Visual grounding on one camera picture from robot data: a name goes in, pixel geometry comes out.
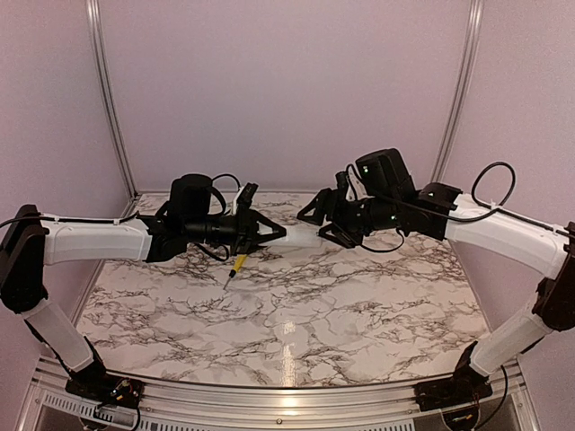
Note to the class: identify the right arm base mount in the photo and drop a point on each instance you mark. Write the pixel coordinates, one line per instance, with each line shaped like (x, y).
(464, 385)

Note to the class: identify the yellow handled screwdriver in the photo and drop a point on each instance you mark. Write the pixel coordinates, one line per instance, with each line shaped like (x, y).
(238, 264)

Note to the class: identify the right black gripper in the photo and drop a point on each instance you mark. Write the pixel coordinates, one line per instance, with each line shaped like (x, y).
(324, 198)

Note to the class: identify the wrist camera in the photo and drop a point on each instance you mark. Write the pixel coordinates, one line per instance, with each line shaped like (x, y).
(349, 184)
(243, 197)

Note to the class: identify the aluminium corner post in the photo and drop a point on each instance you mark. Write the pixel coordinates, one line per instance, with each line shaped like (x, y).
(464, 78)
(93, 11)

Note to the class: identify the white remote control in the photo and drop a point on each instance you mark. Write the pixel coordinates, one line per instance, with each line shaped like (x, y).
(303, 236)

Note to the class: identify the left aluminium corner post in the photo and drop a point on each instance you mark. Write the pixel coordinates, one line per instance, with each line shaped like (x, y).
(93, 11)

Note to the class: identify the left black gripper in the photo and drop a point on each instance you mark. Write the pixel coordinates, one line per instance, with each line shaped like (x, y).
(265, 237)

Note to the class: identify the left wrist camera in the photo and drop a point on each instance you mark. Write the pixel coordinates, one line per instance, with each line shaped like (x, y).
(243, 197)

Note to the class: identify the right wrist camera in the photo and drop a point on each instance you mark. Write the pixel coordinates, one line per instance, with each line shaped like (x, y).
(349, 184)

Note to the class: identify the right aluminium corner post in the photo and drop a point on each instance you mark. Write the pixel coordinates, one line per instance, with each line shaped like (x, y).
(464, 78)

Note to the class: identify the front aluminium rail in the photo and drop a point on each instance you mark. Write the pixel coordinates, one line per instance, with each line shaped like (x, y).
(189, 406)

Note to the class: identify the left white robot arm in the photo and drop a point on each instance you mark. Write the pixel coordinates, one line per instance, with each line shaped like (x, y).
(35, 240)

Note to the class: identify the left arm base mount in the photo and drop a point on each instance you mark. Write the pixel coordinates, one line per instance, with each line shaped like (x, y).
(95, 383)

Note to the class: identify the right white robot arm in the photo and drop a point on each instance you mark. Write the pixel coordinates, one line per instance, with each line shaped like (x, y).
(443, 212)

